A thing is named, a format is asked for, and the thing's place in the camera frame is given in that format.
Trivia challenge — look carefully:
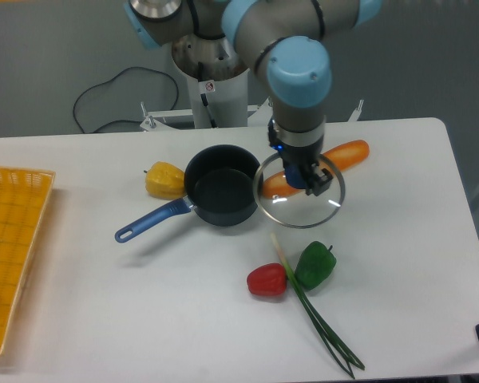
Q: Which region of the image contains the red bell pepper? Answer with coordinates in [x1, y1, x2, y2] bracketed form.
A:
[247, 263, 287, 297]

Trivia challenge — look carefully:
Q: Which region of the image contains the dark blue saucepan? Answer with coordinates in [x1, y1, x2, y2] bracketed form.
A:
[114, 144, 259, 243]

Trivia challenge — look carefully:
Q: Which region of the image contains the orange baguette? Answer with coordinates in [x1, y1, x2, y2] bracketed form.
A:
[262, 140, 370, 199]

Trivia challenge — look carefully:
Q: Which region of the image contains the black cable on floor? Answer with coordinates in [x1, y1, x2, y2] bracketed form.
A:
[72, 65, 180, 134]

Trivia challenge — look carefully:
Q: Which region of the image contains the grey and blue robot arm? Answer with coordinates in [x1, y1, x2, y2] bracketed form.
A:
[124, 1, 382, 195]

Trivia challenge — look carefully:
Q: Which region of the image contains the white base frame with bolts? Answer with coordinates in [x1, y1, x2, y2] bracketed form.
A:
[138, 97, 365, 132]

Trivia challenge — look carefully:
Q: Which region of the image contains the green spring onion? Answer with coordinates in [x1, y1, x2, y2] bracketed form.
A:
[270, 233, 365, 380]

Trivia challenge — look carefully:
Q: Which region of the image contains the glass lid with blue knob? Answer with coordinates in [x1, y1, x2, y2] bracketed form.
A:
[253, 154, 346, 229]

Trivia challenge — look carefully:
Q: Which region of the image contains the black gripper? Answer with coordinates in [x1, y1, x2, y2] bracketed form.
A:
[267, 118, 331, 196]

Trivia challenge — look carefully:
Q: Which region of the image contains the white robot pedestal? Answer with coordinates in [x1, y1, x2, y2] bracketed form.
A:
[171, 34, 249, 128]

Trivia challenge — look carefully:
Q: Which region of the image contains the yellow woven basket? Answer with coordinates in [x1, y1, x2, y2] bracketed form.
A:
[0, 167, 55, 355]

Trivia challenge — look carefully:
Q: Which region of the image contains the yellow bell pepper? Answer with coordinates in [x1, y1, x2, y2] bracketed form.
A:
[144, 161, 185, 199]

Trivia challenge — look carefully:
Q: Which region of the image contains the green bell pepper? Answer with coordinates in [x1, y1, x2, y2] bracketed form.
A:
[295, 241, 337, 290]

